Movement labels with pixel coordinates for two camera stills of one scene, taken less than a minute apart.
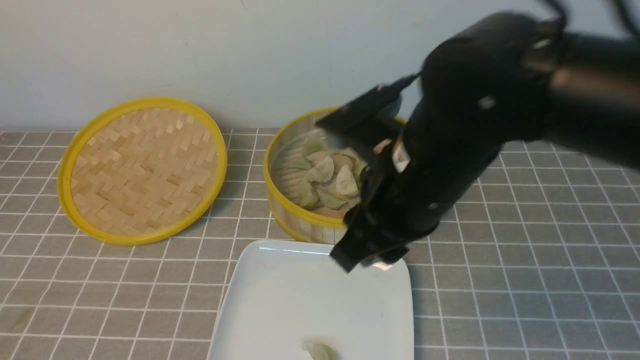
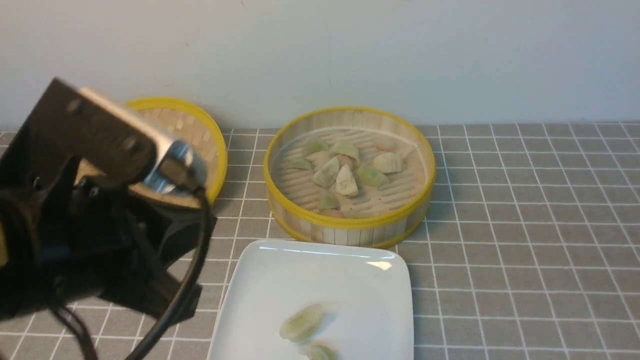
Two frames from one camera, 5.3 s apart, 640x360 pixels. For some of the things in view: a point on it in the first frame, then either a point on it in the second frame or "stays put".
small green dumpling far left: x=298 y=163 stays put
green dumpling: x=308 y=195 -> x=302 y=324
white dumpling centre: x=345 y=182 stays put
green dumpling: x=314 y=145 stays put
